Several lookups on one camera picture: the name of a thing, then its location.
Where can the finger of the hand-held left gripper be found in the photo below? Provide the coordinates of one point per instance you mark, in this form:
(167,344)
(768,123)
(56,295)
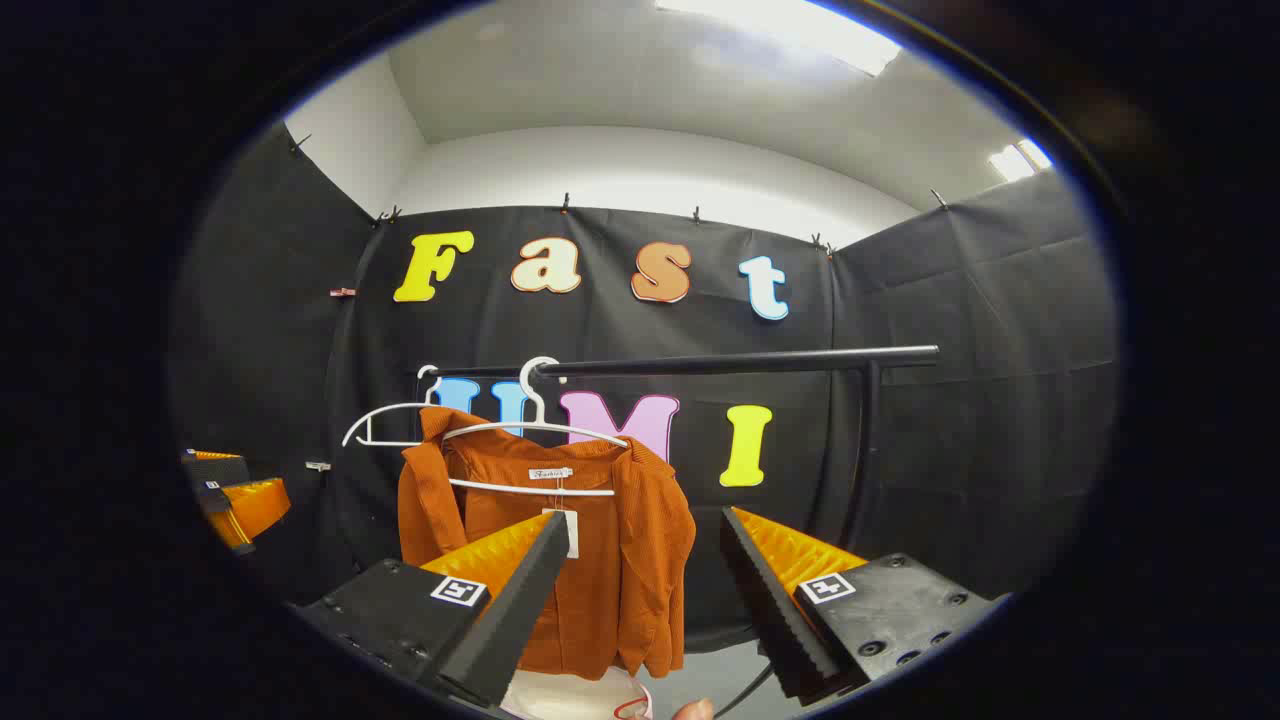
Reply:
(220,470)
(255,505)

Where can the black backdrop cloth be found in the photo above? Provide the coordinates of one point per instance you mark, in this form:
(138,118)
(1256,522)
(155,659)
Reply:
(1000,400)

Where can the black clothes rack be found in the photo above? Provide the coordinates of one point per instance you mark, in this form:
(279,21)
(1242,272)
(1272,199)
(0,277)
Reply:
(700,362)

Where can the white plastic hanger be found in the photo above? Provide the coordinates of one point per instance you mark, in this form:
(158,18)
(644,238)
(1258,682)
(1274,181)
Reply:
(530,490)
(395,406)

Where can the small ceiling light panel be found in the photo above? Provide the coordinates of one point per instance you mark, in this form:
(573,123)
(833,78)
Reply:
(1020,160)

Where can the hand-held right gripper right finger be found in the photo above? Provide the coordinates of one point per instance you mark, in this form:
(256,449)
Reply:
(775,620)

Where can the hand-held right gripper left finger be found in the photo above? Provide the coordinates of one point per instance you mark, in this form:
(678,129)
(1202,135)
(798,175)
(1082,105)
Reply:
(510,620)

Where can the white laundry hamper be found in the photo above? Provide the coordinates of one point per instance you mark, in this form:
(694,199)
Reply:
(570,698)

